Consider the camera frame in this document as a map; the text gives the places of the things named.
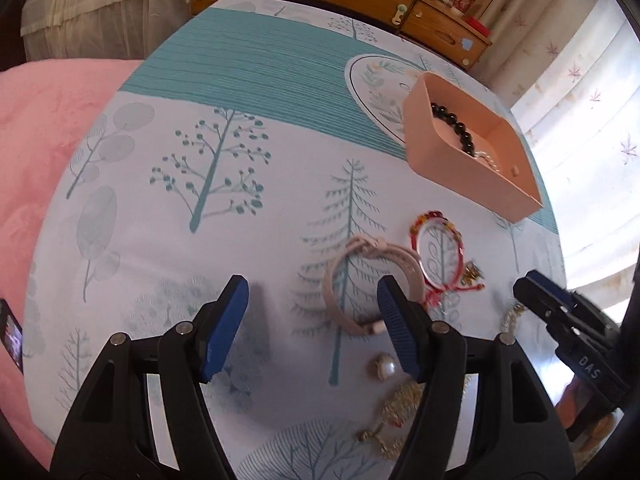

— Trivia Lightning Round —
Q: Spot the white floral curtain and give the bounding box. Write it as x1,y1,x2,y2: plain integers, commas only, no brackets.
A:
482,0,640,311

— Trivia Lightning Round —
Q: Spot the black bead bracelet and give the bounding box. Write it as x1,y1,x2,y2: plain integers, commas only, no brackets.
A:
431,102,477,157

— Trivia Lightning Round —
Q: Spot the beige strap bracelet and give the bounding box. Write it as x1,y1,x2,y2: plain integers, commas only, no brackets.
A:
324,235,427,337

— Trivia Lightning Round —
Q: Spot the silver rhinestone chain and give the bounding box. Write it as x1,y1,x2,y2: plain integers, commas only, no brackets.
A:
499,302,527,335

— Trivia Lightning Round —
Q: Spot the white lace cover cloth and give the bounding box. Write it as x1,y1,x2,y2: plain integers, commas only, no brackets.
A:
20,0,198,61

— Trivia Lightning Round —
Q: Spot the black smartphone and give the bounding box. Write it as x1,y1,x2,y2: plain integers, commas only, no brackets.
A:
0,298,25,373

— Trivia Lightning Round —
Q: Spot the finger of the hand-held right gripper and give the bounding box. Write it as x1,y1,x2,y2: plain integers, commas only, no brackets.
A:
525,270,623,343
512,280,568,346

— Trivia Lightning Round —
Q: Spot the gold earring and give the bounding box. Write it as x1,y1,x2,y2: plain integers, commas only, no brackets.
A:
356,424,403,461

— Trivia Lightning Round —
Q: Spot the pink blanket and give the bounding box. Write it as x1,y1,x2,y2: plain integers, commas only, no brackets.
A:
0,59,146,461

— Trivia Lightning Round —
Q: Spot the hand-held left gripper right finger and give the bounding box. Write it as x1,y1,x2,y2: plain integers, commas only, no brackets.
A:
376,274,578,480

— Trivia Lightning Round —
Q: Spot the red woven bracelet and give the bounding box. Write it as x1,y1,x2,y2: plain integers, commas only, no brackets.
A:
410,211,486,308

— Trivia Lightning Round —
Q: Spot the white pearl bracelet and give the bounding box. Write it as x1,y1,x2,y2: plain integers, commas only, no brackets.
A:
472,150,502,173

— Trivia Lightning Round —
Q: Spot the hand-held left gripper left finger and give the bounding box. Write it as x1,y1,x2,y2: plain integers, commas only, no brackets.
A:
50,274,250,480

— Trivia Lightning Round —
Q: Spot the pink jewelry box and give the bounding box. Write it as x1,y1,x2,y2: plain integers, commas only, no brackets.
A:
402,72,544,222

